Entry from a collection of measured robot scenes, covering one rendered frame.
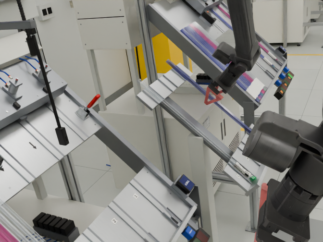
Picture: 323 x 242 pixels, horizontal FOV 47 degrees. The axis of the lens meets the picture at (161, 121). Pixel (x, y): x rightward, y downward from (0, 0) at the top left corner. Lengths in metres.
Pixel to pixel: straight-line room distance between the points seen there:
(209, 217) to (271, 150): 1.06
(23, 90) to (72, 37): 2.53
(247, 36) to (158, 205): 0.56
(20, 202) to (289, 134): 1.27
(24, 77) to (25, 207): 0.62
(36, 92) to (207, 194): 0.76
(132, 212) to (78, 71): 2.70
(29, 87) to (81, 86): 2.59
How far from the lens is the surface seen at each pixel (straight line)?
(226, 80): 1.34
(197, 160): 1.40
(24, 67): 1.15
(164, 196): 1.14
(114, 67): 4.09
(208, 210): 1.53
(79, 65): 3.65
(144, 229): 1.04
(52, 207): 1.51
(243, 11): 1.07
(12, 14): 1.19
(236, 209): 2.30
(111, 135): 1.17
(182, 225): 1.09
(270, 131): 0.51
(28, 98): 1.07
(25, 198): 1.62
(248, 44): 1.17
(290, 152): 0.51
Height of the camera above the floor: 1.45
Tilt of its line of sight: 25 degrees down
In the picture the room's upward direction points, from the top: 9 degrees counter-clockwise
